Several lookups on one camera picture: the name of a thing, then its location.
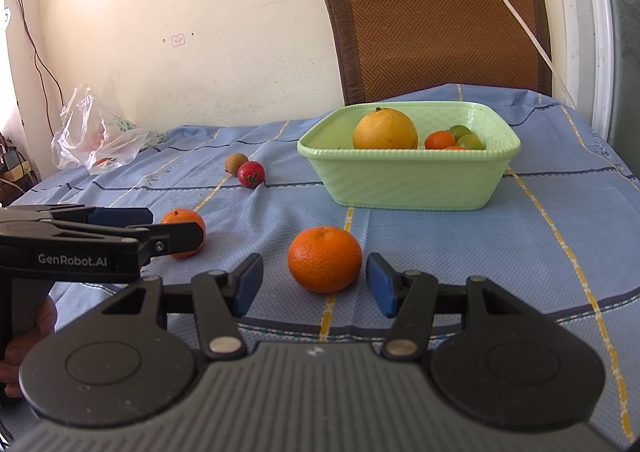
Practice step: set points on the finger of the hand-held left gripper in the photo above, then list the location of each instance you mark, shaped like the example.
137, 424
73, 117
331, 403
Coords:
175, 235
120, 215

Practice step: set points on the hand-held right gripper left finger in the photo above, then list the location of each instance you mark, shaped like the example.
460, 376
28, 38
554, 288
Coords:
250, 282

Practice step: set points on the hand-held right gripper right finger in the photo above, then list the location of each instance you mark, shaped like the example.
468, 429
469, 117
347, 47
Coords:
380, 289

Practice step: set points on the orange tangerine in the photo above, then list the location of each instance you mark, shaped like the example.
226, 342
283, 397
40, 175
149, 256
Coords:
182, 217
325, 259

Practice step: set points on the light green plastic basket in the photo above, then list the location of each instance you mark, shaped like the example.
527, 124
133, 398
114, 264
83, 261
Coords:
410, 182

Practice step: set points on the large yellow orange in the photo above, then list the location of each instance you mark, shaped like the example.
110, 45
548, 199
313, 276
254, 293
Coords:
385, 130

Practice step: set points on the orange cherry tomato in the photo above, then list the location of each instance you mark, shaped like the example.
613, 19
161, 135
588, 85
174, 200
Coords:
440, 140

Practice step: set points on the yellow-green cherry tomato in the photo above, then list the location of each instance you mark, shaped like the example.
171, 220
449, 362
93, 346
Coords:
472, 143

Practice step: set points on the person's left hand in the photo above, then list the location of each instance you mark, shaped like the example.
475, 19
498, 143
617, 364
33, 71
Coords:
32, 349

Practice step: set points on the red fruit inside bag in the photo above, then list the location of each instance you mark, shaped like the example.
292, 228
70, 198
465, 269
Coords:
102, 162

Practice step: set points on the clear plastic bag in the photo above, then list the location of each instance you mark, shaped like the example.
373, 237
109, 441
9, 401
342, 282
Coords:
95, 137

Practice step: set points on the brown longan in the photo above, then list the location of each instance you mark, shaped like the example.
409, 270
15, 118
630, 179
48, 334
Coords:
233, 164

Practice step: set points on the red cherry tomato with calyx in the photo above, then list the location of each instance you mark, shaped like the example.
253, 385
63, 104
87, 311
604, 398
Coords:
251, 174

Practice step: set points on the black power adapter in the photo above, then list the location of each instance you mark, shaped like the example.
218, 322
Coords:
12, 157

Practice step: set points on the blue checked bed sheet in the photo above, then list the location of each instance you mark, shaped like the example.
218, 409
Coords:
500, 257

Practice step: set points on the dark green cherry tomato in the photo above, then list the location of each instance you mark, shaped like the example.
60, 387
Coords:
460, 131

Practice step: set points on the frosted glass window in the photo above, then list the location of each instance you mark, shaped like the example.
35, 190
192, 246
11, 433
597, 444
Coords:
617, 57

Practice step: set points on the pink wall sticker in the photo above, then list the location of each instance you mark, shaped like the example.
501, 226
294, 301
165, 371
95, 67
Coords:
177, 40

